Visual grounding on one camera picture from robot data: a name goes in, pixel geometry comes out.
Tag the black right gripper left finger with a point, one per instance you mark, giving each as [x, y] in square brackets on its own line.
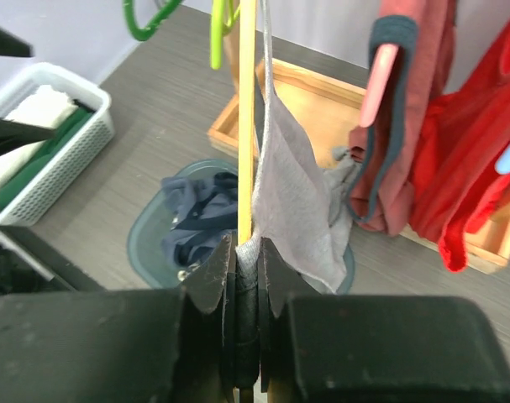
[204, 370]

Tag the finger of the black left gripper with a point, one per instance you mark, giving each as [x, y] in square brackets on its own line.
[13, 46]
[14, 135]

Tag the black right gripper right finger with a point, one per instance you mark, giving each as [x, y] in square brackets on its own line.
[277, 283]

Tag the grey tank top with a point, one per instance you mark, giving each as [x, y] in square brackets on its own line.
[296, 204]

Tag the navy blue tank top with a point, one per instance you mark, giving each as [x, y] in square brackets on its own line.
[204, 210]

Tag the dark green hanger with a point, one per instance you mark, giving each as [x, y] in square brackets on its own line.
[142, 33]

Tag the pink tank top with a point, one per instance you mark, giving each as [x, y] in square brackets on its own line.
[381, 197]

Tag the lime green hanger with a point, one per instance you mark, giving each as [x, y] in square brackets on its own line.
[224, 15]

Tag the pink hanger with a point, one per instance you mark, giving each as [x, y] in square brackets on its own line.
[381, 69]

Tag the yellow hanger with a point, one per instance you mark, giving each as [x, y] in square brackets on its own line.
[246, 129]

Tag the red tank top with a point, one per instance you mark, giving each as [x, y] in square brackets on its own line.
[463, 135]

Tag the white folded cloth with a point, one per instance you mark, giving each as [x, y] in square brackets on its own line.
[35, 121]

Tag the green folded cloth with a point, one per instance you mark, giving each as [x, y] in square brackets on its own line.
[44, 155]

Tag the white plastic basket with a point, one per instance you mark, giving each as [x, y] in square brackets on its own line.
[49, 184]

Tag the teal plastic tub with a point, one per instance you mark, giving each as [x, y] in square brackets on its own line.
[155, 222]

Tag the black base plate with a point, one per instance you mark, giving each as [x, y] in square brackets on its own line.
[46, 260]

